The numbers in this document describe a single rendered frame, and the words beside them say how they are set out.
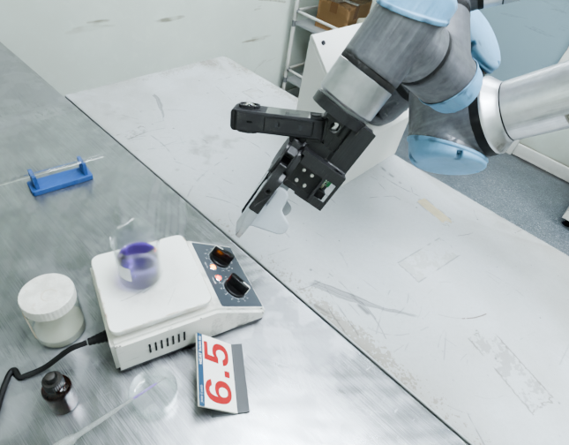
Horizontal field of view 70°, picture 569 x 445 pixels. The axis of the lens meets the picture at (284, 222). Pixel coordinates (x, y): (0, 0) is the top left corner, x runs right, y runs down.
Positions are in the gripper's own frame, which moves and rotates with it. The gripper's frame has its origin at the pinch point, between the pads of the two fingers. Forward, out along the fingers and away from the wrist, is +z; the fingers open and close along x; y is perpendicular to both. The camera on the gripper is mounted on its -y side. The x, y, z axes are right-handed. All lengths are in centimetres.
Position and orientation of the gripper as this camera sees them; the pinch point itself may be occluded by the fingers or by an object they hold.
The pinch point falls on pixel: (240, 219)
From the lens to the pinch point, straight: 55.9
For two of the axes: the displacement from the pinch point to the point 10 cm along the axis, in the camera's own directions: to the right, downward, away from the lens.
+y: 8.2, 5.4, 1.8
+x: 0.8, -4.2, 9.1
